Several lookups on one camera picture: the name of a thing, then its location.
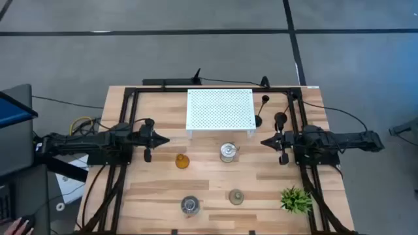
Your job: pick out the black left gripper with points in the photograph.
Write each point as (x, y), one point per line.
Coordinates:
(147, 140)

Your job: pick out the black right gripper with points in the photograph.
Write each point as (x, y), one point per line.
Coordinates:
(284, 141)

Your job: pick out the amber glass candle holder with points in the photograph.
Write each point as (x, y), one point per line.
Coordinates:
(182, 161)

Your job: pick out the silver glass jar candle holder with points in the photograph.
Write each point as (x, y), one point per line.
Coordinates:
(228, 152)

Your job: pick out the clear glass candle holder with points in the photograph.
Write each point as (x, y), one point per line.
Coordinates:
(236, 196)

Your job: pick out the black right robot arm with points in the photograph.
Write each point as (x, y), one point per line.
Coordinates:
(343, 140)

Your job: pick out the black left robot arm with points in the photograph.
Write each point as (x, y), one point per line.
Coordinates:
(81, 142)

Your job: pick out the black power strip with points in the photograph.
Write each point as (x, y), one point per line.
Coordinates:
(163, 82)

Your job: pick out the white perforated metal shelf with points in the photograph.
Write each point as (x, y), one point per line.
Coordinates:
(220, 111)

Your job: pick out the green artificial potted plant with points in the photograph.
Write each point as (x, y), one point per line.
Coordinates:
(295, 199)

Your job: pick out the white cardboard box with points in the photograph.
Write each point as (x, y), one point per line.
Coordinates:
(70, 186)

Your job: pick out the black stand leg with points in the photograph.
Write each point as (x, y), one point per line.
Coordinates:
(62, 168)

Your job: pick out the white tape roll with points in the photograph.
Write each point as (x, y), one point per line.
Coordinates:
(57, 206)

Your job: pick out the dark grey chair base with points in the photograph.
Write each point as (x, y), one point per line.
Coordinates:
(400, 130)

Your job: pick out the grey computer desk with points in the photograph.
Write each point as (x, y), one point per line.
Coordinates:
(16, 153)

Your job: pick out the blue computer screen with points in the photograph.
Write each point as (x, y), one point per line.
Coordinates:
(13, 112)

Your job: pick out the black computer mouse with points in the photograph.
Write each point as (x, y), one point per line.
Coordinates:
(29, 220)

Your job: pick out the black keyboard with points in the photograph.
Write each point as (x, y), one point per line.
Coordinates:
(5, 204)

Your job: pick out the person's hand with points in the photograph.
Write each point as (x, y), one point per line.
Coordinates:
(14, 230)

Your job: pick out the black aluminium table frame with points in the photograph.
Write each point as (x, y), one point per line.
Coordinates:
(156, 89)

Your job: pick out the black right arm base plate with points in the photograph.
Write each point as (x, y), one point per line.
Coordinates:
(323, 159)

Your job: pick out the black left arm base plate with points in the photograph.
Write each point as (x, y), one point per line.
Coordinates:
(98, 160)

